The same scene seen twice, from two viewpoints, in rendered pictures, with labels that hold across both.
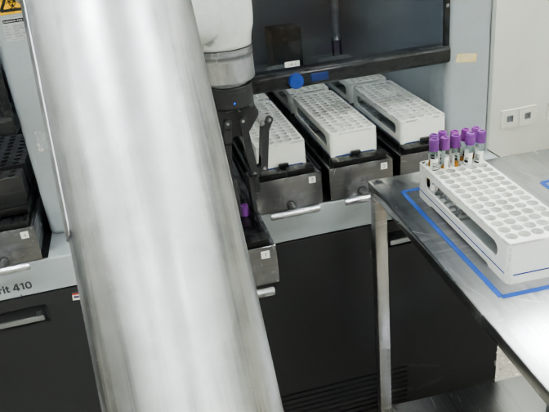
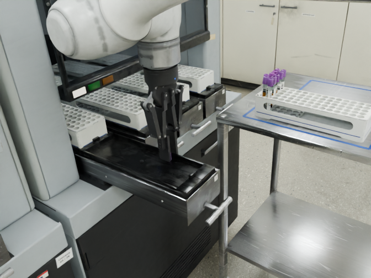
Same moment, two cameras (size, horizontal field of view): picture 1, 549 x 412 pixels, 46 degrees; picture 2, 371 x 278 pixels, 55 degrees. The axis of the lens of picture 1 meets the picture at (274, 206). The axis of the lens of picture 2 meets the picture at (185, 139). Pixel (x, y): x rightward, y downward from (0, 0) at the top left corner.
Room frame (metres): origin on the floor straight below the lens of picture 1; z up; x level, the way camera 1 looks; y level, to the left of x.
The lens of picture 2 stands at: (0.44, 0.52, 1.28)
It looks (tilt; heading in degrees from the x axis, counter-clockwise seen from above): 30 degrees down; 318
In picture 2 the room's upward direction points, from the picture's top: 4 degrees counter-clockwise
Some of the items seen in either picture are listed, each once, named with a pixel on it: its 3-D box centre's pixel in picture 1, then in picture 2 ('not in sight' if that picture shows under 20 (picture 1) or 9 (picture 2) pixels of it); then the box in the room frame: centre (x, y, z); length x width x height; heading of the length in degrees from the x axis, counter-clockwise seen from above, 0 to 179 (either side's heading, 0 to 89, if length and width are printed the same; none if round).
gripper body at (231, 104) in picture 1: (232, 109); (162, 84); (1.02, 0.05, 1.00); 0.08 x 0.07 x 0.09; 101
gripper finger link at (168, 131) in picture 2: (252, 192); (171, 142); (1.03, 0.04, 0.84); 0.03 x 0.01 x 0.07; 11
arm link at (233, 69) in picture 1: (225, 64); (159, 51); (1.02, 0.05, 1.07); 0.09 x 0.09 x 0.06
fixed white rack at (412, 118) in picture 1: (395, 112); (173, 76); (1.39, -0.30, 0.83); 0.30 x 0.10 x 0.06; 11
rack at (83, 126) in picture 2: not in sight; (59, 122); (1.38, 0.16, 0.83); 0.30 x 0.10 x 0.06; 11
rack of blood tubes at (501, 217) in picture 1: (488, 210); (311, 110); (0.85, -0.32, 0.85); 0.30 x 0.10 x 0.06; 9
